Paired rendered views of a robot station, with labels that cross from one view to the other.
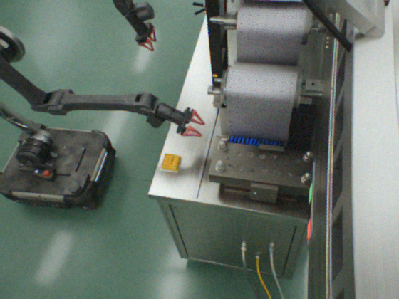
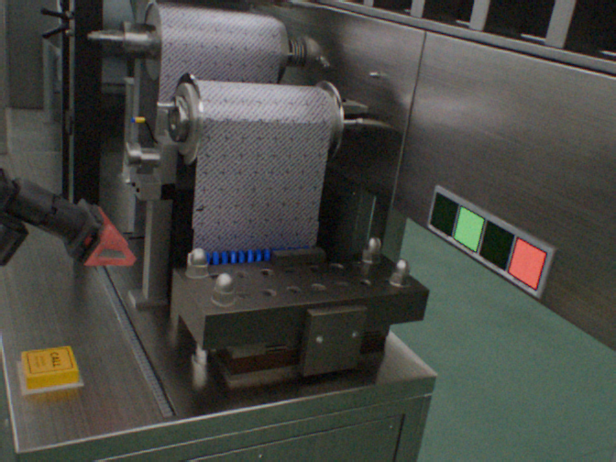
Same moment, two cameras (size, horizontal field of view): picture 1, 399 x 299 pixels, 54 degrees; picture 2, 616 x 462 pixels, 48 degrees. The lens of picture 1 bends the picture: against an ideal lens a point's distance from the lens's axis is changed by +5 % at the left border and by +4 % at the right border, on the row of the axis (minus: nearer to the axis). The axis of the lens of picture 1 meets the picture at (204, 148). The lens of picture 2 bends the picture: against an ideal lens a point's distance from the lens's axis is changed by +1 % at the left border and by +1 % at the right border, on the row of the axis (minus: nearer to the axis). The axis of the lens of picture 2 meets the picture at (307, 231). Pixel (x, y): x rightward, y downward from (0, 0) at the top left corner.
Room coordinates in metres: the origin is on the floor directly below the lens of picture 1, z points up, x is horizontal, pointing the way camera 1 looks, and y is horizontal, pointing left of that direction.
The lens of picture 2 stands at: (0.05, 0.56, 1.51)
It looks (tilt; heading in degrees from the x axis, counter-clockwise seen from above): 21 degrees down; 312
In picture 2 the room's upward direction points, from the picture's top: 8 degrees clockwise
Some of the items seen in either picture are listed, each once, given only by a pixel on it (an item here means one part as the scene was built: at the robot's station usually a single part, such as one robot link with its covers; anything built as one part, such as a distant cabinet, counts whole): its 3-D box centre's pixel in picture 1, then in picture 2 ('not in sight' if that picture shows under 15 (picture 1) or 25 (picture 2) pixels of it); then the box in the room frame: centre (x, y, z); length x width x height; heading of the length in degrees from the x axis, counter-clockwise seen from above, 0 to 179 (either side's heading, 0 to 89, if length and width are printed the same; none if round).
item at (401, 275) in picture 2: (307, 176); (401, 270); (0.64, -0.35, 1.05); 0.04 x 0.04 x 0.04
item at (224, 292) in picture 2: (219, 164); (224, 287); (0.74, -0.05, 1.05); 0.04 x 0.04 x 0.04
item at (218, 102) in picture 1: (221, 111); (150, 224); (1.00, -0.09, 1.05); 0.06 x 0.05 x 0.31; 71
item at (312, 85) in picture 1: (314, 85); (346, 104); (0.86, -0.40, 1.28); 0.06 x 0.05 x 0.02; 71
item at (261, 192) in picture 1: (263, 193); (333, 340); (0.64, -0.20, 0.96); 0.10 x 0.03 x 0.11; 71
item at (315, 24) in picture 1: (320, 24); (289, 52); (1.10, -0.48, 1.33); 0.07 x 0.07 x 0.07; 71
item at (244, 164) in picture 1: (263, 167); (302, 294); (0.73, -0.21, 1.00); 0.40 x 0.16 x 0.06; 71
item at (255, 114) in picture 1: (258, 114); (263, 174); (0.86, -0.21, 1.17); 0.23 x 0.01 x 0.18; 71
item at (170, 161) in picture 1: (171, 161); (49, 367); (0.88, 0.15, 0.91); 0.07 x 0.07 x 0.02; 71
